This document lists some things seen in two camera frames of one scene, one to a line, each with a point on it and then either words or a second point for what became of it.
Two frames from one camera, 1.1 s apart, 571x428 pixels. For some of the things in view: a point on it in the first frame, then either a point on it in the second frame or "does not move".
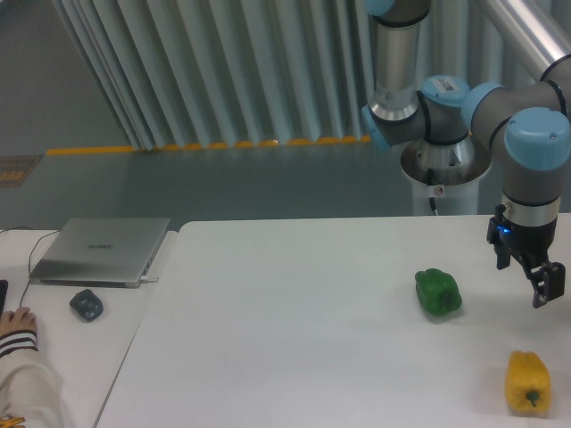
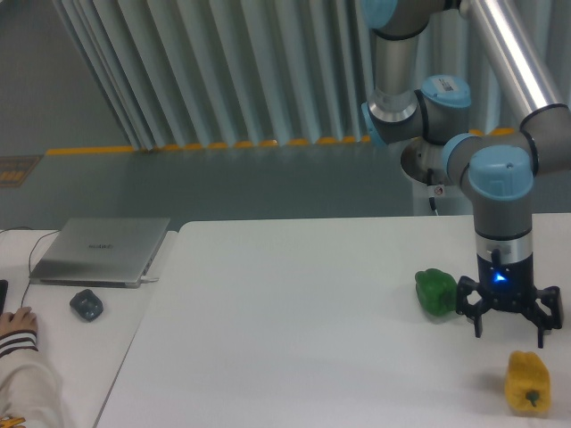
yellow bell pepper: (527, 384) does not move
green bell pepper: (438, 291) does not move
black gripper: (547, 279) -> (508, 286)
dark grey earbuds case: (87, 304) does not move
